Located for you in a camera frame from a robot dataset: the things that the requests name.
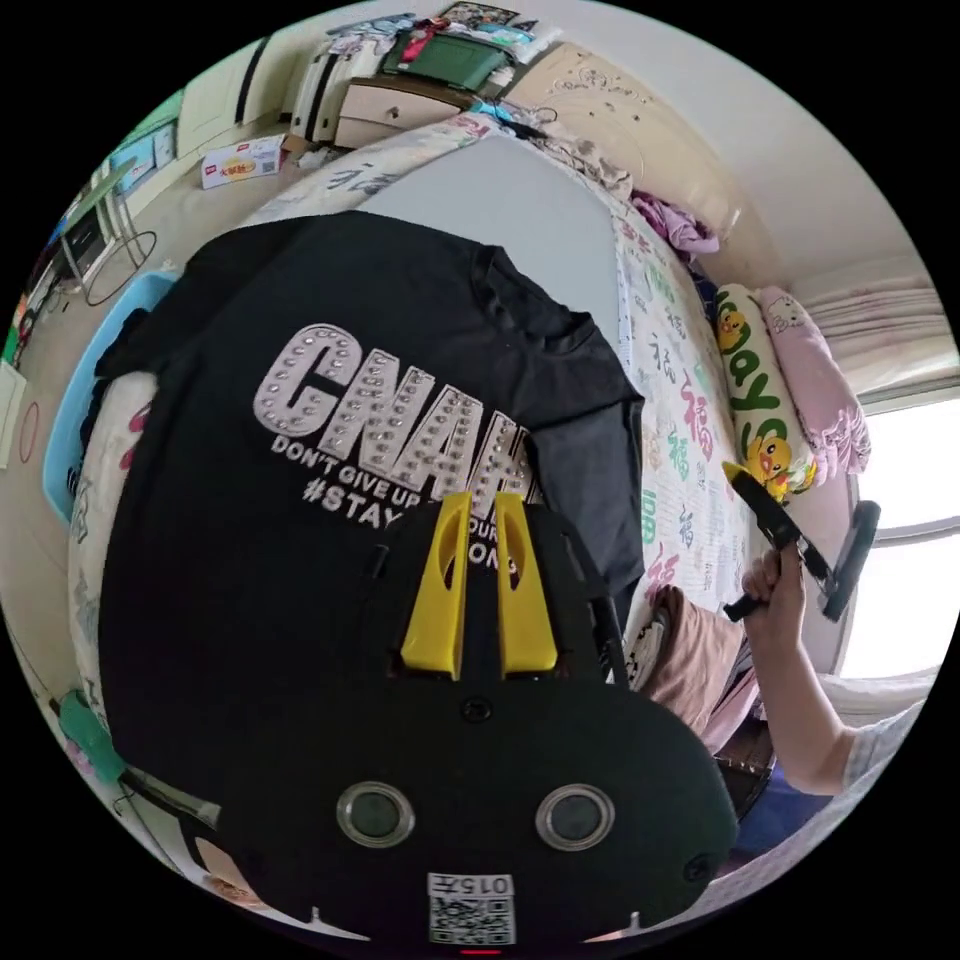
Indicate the grey flat folding board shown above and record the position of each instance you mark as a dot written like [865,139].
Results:
[480,195]

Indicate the floral blanket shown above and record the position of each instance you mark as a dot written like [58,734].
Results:
[585,154]

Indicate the window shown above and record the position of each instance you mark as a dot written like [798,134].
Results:
[915,540]

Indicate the pink pillow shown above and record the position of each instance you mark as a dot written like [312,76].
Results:
[814,375]

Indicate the duck print pillow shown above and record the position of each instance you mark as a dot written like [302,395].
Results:
[754,390]

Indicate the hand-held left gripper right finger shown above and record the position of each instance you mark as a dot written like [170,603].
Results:
[534,607]

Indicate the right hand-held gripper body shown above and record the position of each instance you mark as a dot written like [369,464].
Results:
[772,521]

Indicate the wooden bedside cupboard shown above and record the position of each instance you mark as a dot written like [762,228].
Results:
[397,109]

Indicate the person's right hand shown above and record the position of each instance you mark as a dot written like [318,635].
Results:
[776,600]

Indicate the purple garment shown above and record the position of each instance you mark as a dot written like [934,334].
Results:
[682,221]

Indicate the white cupboard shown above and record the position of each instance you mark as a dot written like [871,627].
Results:
[217,97]

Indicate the person's body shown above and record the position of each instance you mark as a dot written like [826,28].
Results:
[697,660]

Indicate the blue basket with clothes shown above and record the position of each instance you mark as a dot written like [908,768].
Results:
[82,390]

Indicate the person's right forearm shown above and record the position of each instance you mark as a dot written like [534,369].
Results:
[806,720]

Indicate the black shirt with a print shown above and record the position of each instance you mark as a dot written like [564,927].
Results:
[247,540]

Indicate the bed with printed sheet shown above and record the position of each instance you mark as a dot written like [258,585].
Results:
[679,420]

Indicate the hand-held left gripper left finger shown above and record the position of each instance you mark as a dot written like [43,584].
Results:
[433,600]

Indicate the pale curtain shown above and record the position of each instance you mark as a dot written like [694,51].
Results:
[877,337]

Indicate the red and white carton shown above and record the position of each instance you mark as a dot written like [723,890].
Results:
[244,161]

